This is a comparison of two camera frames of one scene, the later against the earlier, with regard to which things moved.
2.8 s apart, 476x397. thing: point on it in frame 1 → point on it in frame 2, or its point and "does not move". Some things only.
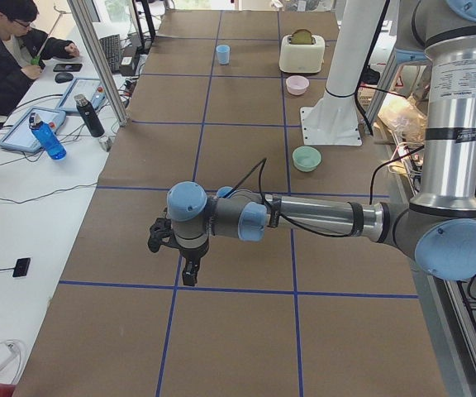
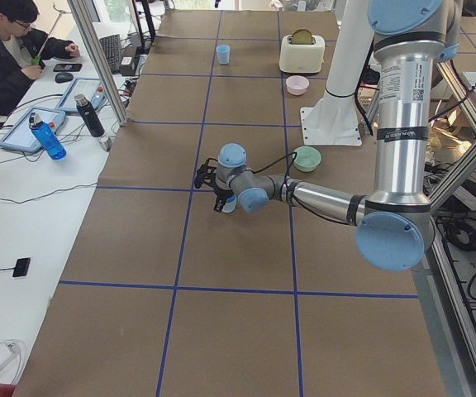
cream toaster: [302, 58] does not move
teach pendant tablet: [91, 88] does not move
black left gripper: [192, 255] → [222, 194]
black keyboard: [111, 46] does not move
